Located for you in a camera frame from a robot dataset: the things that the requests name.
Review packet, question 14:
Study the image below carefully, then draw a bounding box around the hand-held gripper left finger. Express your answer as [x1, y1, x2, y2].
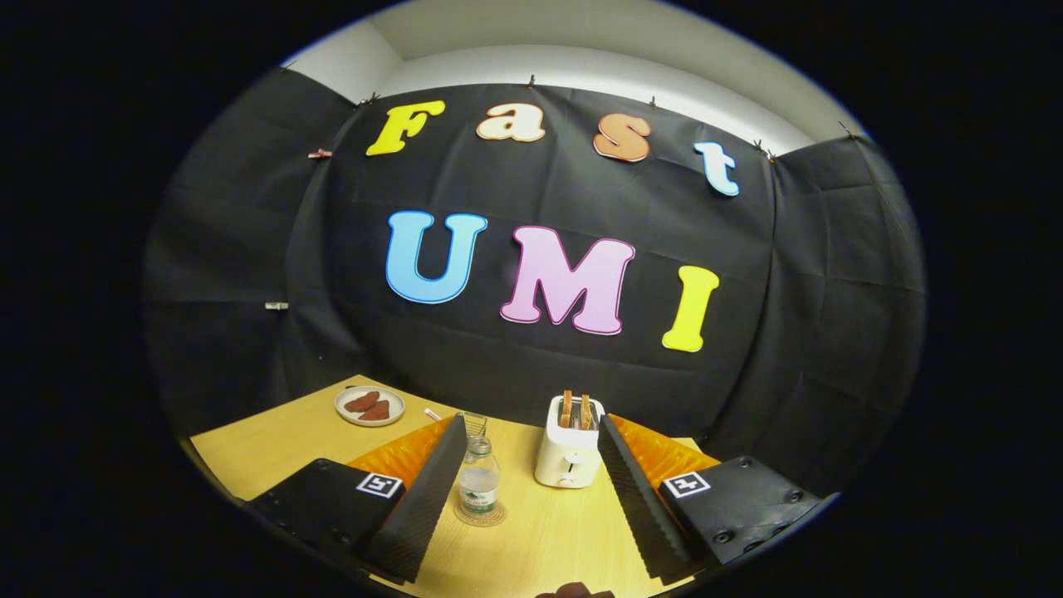
[241, 414, 468, 585]

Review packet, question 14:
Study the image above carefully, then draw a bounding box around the clear plastic juice bottle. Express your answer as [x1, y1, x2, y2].
[459, 435, 502, 517]

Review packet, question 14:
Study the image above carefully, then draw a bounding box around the wooden table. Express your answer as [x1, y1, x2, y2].
[189, 374, 707, 598]

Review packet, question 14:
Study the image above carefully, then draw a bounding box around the small round plate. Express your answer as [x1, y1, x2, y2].
[334, 386, 406, 428]

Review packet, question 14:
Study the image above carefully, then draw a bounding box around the white toaster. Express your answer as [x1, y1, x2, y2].
[534, 395, 604, 489]

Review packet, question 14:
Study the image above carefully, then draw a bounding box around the round cork coaster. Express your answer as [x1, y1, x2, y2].
[453, 501, 507, 527]

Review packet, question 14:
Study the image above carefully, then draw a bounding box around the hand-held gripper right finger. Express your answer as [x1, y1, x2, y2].
[596, 414, 840, 582]

